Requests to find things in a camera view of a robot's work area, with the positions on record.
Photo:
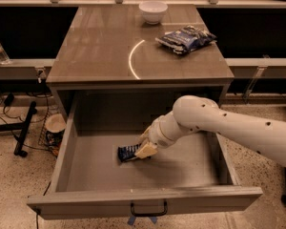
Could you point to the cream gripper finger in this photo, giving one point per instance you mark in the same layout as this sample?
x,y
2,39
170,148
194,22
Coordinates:
x,y
145,135
145,150

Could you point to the blue rxbar blueberry bar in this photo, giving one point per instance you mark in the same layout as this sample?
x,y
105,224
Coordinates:
x,y
127,153

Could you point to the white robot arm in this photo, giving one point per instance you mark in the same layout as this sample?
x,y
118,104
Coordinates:
x,y
192,114

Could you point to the open grey top drawer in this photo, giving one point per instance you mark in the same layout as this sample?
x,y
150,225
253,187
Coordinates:
x,y
194,176

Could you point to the paper cup on floor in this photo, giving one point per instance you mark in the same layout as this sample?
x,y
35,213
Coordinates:
x,y
55,126

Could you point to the blue chip bag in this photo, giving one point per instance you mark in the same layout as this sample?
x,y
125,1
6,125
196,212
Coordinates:
x,y
185,40

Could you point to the white ceramic bowl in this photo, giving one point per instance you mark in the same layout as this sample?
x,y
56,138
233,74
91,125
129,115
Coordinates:
x,y
153,11

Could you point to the black stand leg left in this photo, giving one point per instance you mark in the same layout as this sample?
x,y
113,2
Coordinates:
x,y
23,128

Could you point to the black drawer handle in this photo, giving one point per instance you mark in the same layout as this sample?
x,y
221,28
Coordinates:
x,y
149,210

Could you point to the metal rail bracket right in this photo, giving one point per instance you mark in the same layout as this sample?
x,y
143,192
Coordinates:
x,y
259,71

